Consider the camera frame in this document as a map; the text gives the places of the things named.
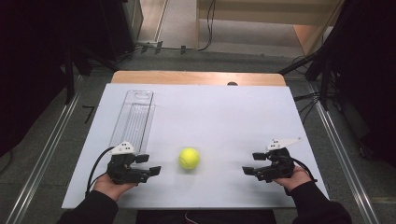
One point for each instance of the wooden table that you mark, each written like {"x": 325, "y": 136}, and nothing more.
{"x": 186, "y": 77}

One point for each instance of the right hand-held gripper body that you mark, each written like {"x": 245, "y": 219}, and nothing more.
{"x": 280, "y": 165}

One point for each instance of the yellow tennis ball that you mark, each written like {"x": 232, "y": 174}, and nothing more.
{"x": 189, "y": 158}

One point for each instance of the metal floor rail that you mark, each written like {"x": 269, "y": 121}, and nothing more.
{"x": 46, "y": 152}
{"x": 345, "y": 161}

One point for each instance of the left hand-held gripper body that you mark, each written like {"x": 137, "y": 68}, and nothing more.
{"x": 123, "y": 172}

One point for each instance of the clear plastic tube container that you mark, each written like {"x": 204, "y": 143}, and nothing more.
{"x": 134, "y": 121}

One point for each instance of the person's left hand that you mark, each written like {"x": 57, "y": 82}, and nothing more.
{"x": 109, "y": 188}

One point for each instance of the light wooden furniture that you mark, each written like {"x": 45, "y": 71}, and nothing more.
{"x": 267, "y": 12}

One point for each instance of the white board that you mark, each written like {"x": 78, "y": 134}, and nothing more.
{"x": 218, "y": 118}

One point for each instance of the person's dark lap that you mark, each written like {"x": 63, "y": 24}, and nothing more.
{"x": 218, "y": 217}

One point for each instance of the dark curtain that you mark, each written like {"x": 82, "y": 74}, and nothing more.
{"x": 34, "y": 62}
{"x": 367, "y": 68}

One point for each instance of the person's right hand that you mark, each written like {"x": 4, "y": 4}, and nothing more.
{"x": 295, "y": 182}

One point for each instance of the black tripod stand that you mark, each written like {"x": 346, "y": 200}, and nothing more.
{"x": 323, "y": 81}

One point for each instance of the grey cabinet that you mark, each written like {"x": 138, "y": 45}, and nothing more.
{"x": 135, "y": 18}

